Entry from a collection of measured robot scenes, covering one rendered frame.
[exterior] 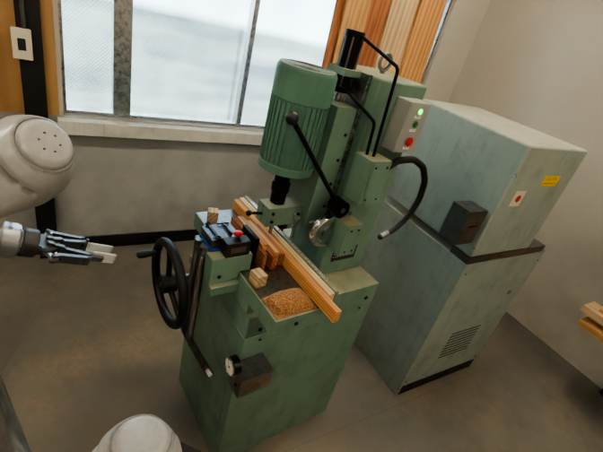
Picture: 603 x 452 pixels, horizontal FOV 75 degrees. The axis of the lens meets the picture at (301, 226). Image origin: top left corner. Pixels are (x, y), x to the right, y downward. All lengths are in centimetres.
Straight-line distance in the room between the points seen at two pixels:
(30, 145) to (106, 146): 198
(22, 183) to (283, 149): 72
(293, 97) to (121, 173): 170
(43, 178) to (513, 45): 329
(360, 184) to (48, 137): 88
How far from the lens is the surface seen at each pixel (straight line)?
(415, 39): 310
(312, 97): 111
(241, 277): 122
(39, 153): 58
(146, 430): 87
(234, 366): 126
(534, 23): 349
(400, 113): 127
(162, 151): 260
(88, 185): 264
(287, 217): 131
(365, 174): 122
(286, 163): 116
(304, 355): 158
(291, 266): 126
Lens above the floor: 164
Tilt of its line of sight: 29 degrees down
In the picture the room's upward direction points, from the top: 15 degrees clockwise
